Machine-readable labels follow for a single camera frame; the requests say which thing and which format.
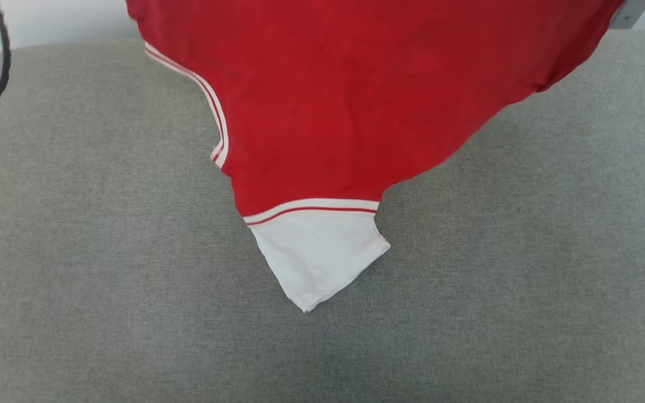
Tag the red and white garment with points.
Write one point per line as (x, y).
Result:
(356, 101)

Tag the grey fabric sofa cushion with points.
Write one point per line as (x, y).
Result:
(132, 280)

